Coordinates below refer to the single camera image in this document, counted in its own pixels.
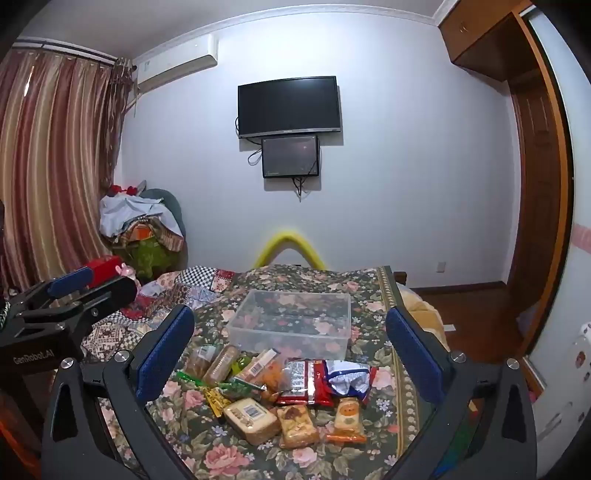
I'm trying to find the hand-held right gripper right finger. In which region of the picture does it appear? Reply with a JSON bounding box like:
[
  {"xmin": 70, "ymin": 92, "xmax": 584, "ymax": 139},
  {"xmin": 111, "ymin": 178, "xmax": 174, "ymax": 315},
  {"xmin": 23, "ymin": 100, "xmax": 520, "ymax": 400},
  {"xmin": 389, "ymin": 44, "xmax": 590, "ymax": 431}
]
[{"xmin": 385, "ymin": 305, "xmax": 539, "ymax": 480}]

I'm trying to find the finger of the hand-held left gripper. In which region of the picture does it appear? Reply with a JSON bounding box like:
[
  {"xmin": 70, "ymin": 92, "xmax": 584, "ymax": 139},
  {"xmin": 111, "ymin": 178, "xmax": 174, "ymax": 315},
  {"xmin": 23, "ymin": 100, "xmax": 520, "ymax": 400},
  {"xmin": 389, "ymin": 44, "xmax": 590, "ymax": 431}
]
[
  {"xmin": 7, "ymin": 265, "xmax": 95, "ymax": 319},
  {"xmin": 21, "ymin": 276, "xmax": 139, "ymax": 334}
]

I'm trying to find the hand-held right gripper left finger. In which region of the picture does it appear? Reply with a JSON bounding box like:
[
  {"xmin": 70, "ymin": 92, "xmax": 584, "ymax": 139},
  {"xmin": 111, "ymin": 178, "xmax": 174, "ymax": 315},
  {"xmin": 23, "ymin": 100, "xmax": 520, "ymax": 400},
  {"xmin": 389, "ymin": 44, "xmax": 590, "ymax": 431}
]
[{"xmin": 41, "ymin": 305, "xmax": 197, "ymax": 480}]

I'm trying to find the tan bread packet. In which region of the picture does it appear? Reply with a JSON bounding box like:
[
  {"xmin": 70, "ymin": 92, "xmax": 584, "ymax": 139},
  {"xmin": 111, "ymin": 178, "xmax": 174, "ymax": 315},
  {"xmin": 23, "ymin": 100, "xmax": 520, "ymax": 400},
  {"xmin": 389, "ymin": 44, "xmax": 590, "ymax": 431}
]
[{"xmin": 184, "ymin": 344, "xmax": 218, "ymax": 379}]

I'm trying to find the blue white snack packet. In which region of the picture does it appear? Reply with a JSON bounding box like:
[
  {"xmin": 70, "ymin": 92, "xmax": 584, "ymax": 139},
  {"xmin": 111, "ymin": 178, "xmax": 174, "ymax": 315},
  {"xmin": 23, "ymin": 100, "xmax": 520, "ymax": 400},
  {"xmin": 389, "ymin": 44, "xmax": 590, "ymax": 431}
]
[{"xmin": 325, "ymin": 360, "xmax": 377, "ymax": 397}]

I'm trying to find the yellow candy packet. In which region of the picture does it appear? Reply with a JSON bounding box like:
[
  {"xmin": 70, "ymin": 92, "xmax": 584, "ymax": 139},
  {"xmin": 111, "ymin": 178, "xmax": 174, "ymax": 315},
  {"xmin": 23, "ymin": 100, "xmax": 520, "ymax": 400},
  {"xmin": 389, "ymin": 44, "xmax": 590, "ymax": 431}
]
[{"xmin": 203, "ymin": 388, "xmax": 232, "ymax": 418}]

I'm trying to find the clear plastic container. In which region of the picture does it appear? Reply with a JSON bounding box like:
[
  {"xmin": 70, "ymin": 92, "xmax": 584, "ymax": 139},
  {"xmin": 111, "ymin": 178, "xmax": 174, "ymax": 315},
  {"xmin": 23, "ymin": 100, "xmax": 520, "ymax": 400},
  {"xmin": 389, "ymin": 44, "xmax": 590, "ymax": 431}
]
[{"xmin": 225, "ymin": 290, "xmax": 352, "ymax": 360}]

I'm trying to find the gold cracker packet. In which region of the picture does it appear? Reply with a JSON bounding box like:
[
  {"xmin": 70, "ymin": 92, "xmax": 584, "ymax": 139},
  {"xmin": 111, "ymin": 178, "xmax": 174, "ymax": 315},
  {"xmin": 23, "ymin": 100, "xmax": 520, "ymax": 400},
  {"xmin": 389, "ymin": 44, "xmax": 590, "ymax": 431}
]
[{"xmin": 233, "ymin": 348, "xmax": 280, "ymax": 384}]

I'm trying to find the red snack packet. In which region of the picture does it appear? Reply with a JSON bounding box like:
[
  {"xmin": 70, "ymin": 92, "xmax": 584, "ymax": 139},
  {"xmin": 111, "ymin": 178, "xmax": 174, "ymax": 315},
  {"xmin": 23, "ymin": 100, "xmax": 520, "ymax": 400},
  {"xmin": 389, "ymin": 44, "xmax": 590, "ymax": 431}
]
[{"xmin": 276, "ymin": 360, "xmax": 335, "ymax": 407}]

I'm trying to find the bread block packet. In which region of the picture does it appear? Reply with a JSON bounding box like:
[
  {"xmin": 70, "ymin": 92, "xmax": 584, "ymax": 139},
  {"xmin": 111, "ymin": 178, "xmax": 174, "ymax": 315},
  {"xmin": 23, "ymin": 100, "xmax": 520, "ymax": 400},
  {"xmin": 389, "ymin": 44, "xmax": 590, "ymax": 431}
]
[{"xmin": 223, "ymin": 398, "xmax": 281, "ymax": 446}]

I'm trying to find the yellow duvet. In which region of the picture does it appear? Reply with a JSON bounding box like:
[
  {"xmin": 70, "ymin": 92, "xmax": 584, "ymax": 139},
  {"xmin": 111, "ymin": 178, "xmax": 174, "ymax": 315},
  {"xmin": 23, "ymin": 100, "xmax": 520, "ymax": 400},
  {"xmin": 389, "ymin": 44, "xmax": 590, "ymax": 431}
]
[{"xmin": 397, "ymin": 284, "xmax": 451, "ymax": 352}]

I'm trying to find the brown biscuit roll packet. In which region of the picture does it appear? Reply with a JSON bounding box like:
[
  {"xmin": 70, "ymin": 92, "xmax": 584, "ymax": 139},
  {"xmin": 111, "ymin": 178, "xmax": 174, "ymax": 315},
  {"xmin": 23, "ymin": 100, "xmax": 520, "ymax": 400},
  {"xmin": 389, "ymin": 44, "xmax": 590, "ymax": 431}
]
[{"xmin": 203, "ymin": 345, "xmax": 241, "ymax": 387}]

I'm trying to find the pile of clothes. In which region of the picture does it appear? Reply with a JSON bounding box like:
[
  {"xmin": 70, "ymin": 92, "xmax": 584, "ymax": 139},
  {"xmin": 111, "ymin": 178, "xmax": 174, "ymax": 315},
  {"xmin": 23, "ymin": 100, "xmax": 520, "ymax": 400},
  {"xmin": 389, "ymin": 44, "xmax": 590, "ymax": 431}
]
[{"xmin": 99, "ymin": 182, "xmax": 185, "ymax": 278}]

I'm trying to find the long green packet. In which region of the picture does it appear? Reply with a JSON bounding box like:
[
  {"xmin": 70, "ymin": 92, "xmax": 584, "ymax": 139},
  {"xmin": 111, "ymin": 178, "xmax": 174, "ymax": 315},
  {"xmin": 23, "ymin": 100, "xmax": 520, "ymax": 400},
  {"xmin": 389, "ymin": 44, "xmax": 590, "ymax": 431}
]
[{"xmin": 217, "ymin": 381, "xmax": 259, "ymax": 400}]

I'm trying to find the patchwork quilt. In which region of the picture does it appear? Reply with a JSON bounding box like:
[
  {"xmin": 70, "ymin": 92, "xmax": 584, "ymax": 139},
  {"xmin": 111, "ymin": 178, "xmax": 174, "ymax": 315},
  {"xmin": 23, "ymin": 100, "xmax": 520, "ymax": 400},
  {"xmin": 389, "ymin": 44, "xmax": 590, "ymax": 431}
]
[{"xmin": 81, "ymin": 265, "xmax": 236, "ymax": 365}]

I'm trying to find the orange cartoon snack packet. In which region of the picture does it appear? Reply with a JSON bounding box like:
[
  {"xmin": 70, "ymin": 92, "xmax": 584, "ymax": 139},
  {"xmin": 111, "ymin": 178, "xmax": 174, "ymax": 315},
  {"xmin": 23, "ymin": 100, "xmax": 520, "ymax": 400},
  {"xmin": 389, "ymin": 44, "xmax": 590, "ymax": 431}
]
[{"xmin": 327, "ymin": 397, "xmax": 365, "ymax": 444}]

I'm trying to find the grey chair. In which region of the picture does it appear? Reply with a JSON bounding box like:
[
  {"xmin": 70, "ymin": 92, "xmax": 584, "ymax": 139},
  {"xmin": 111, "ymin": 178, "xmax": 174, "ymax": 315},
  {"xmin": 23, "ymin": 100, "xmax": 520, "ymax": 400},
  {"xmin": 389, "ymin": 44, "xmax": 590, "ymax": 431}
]
[{"xmin": 139, "ymin": 187, "xmax": 188, "ymax": 273}]

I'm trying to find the orange snack bag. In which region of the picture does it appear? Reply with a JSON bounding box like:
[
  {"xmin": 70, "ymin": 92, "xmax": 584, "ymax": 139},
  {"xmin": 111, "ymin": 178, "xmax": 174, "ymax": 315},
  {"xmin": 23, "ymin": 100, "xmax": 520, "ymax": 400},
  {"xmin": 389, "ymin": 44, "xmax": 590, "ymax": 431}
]
[{"xmin": 256, "ymin": 360, "xmax": 289, "ymax": 402}]

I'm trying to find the floral blanket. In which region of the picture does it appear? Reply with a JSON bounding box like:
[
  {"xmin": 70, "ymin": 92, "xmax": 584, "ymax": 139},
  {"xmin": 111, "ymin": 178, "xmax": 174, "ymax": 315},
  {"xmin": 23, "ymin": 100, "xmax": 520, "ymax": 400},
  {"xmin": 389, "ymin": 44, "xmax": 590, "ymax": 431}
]
[{"xmin": 92, "ymin": 265, "xmax": 451, "ymax": 480}]

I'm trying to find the striped curtain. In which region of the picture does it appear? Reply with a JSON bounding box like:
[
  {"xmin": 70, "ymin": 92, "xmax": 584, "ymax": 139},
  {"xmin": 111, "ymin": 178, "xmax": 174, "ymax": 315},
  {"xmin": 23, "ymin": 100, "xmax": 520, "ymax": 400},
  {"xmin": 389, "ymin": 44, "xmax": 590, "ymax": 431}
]
[{"xmin": 0, "ymin": 44, "xmax": 132, "ymax": 291}]

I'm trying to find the square cake packet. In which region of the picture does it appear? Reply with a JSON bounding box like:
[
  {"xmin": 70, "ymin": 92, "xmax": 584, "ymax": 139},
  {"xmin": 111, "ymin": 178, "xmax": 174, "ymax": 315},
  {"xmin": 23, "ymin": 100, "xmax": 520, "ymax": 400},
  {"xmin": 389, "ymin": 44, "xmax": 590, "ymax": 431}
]
[{"xmin": 277, "ymin": 405, "xmax": 320, "ymax": 449}]

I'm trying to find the white wardrobe door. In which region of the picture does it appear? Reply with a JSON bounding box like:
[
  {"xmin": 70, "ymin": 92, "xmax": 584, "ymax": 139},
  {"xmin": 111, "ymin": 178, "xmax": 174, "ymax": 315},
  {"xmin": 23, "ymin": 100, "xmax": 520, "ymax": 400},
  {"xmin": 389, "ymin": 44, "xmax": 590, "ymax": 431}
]
[{"xmin": 524, "ymin": 9, "xmax": 591, "ymax": 444}]

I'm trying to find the yellow foam tube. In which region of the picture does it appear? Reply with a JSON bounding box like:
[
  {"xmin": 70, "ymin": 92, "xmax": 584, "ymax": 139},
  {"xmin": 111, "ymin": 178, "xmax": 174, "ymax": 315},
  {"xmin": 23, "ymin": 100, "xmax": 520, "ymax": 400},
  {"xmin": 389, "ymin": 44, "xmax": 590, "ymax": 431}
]
[{"xmin": 253, "ymin": 226, "xmax": 326, "ymax": 269}]

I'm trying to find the wooden door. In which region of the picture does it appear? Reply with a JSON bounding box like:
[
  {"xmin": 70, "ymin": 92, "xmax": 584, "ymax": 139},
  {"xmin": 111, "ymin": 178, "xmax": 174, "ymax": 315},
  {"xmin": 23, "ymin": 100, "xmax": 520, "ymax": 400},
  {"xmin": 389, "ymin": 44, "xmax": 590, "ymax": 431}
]
[{"xmin": 508, "ymin": 78, "xmax": 566, "ymax": 356}]

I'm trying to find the white air conditioner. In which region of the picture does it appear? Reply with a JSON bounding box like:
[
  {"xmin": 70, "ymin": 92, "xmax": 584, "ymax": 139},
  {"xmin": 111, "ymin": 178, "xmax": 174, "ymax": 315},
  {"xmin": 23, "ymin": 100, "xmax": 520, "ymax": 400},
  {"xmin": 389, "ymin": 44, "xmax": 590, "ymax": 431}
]
[{"xmin": 134, "ymin": 34, "xmax": 218, "ymax": 93}]

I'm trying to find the wooden overhead cabinet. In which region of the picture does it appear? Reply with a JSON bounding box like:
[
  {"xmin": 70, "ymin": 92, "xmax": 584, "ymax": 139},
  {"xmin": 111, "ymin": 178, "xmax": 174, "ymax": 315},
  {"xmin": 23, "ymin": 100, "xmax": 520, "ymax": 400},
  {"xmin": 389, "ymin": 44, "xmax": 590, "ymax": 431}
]
[{"xmin": 438, "ymin": 0, "xmax": 532, "ymax": 81}]

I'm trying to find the small wall monitor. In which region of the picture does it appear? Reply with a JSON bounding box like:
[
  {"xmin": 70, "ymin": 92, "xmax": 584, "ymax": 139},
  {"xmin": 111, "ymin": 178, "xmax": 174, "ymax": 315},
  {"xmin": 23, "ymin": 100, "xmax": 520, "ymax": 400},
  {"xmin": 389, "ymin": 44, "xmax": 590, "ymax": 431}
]
[{"xmin": 262, "ymin": 135, "xmax": 320, "ymax": 179}]

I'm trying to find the wall television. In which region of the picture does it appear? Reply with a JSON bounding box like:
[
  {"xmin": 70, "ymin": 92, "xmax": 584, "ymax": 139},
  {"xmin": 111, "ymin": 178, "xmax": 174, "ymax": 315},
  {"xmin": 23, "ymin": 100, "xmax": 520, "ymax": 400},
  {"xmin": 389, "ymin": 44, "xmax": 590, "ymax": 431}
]
[{"xmin": 238, "ymin": 76, "xmax": 342, "ymax": 139}]

